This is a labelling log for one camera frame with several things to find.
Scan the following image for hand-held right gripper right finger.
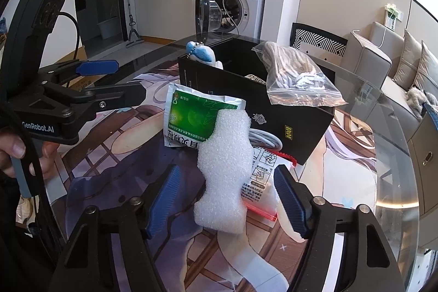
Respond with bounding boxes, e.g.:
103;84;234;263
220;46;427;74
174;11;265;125
274;166;406;292

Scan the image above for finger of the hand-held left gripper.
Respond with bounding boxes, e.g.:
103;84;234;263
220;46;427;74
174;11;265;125
80;83;147;111
36;59;120;85

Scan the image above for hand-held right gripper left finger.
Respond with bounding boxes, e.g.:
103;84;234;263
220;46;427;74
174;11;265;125
56;165;181;292

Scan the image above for red and white printed bag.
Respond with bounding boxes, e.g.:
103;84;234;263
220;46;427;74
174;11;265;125
240;145;299;222

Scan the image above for white cable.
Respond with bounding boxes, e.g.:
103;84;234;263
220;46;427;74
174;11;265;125
248;129;284;153

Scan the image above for white foam piece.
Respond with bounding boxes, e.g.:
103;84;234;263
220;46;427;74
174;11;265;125
193;109;255;234

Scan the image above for green sachet packet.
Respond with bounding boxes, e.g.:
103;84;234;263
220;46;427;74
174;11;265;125
164;82;247;151

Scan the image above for white and blue plush keychain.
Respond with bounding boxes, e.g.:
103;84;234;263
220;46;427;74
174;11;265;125
186;42;224;70

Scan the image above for black cardboard box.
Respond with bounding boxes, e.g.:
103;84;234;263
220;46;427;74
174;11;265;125
177;37;336;166

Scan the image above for clear zip bag of rope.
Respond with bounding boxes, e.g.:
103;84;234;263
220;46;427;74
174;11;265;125
251;41;348;107

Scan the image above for person's left hand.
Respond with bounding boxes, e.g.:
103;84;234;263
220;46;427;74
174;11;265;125
0;128;59;180

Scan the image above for brown cardboard carton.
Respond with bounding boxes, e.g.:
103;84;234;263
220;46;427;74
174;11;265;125
67;44;103;89

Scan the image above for grey bucket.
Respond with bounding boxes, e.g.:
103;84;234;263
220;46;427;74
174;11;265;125
97;16;121;40

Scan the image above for mop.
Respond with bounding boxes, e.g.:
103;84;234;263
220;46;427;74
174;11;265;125
125;0;146;50

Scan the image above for printed table mat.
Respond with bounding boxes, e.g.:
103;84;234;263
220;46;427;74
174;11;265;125
48;63;387;292

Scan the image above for kitchen counter cabinets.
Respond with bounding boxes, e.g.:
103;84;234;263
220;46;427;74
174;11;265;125
133;0;199;39

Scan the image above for beige side cabinet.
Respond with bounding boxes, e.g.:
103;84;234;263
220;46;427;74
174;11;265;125
409;104;438;214

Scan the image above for patterned back chair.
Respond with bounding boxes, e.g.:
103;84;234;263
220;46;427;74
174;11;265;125
290;22;349;60

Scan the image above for grey furry cloth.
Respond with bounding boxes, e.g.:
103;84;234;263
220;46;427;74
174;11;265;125
405;87;438;122

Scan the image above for beige sofa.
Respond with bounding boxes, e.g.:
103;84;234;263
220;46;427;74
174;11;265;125
340;20;438;123

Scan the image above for grey cushion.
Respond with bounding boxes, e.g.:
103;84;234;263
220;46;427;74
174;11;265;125
393;28;423;82
412;41;438;91

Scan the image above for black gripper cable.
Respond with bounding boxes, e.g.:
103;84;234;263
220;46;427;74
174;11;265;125
56;12;83;60

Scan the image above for wall power strip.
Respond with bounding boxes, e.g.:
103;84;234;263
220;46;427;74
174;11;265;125
383;4;402;28

